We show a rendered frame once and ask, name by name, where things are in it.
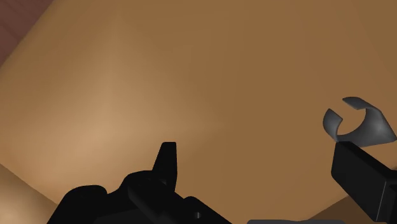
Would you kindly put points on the tan brown table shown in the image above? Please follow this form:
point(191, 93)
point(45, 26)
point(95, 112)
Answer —
point(217, 77)

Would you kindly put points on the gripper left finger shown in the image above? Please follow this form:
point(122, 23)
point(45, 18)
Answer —
point(149, 198)

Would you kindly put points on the grey open-jawed clip-shaped object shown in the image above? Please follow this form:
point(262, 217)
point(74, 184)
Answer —
point(373, 128)

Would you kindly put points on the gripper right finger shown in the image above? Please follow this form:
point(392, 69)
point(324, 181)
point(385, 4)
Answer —
point(359, 173)

